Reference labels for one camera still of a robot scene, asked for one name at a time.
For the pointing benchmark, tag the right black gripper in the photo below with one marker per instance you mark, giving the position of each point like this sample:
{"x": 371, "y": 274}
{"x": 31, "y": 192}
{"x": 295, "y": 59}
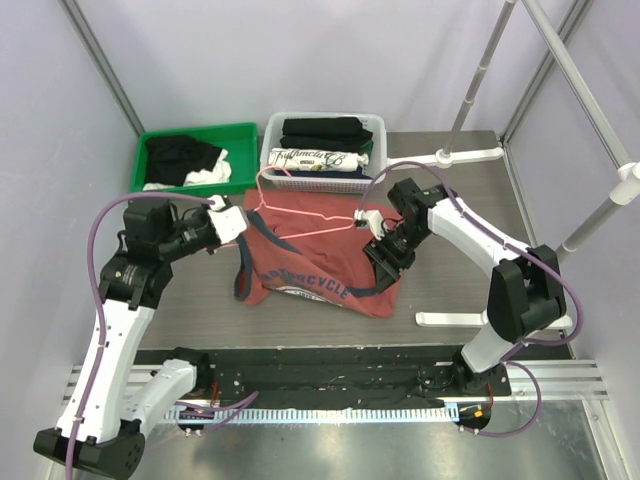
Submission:
{"x": 385, "y": 256}

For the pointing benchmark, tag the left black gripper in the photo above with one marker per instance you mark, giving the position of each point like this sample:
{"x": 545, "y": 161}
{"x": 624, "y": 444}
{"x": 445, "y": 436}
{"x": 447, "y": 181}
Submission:
{"x": 210, "y": 249}

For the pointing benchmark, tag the pink wire hanger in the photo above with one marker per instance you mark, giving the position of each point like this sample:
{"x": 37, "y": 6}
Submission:
{"x": 265, "y": 206}

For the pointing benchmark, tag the red tank top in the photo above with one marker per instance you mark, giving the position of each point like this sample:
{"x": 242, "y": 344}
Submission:
{"x": 330, "y": 268}

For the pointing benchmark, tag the green plastic tray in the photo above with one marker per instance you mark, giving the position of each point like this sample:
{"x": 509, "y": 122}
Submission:
{"x": 239, "y": 139}

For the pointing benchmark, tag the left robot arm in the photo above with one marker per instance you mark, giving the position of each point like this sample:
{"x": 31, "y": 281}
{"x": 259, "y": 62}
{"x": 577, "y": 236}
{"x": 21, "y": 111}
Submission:
{"x": 132, "y": 244}

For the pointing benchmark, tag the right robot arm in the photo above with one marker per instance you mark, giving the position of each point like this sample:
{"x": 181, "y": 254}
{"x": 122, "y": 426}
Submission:
{"x": 525, "y": 295}

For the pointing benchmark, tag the white garment in tray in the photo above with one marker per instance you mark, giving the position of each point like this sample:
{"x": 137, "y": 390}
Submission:
{"x": 215, "y": 172}

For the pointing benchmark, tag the black garment in tray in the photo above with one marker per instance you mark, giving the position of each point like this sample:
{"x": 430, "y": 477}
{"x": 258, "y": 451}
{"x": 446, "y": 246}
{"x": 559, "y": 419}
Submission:
{"x": 170, "y": 159}

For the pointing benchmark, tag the white plastic basket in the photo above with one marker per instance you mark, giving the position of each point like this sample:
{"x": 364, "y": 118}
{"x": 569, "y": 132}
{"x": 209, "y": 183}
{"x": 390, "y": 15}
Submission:
{"x": 377, "y": 158}

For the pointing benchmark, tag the black folded garment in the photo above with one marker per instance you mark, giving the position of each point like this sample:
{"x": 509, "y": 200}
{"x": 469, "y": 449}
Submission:
{"x": 343, "y": 134}

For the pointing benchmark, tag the grey clothes rack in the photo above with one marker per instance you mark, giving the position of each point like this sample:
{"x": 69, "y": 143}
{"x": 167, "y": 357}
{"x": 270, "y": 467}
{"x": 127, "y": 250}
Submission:
{"x": 575, "y": 65}

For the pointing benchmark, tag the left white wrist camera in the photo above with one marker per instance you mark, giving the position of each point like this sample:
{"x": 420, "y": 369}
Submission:
{"x": 229, "y": 221}

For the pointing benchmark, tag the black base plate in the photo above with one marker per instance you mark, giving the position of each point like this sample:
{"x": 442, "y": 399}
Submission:
{"x": 337, "y": 378}

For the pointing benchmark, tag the white slotted cable duct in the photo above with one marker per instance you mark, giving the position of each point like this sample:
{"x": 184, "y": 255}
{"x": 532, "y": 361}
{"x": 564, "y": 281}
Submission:
{"x": 448, "y": 413}

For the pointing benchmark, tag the grey aluminium frame post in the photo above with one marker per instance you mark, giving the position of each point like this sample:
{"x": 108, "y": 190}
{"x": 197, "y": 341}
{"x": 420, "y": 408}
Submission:
{"x": 92, "y": 45}

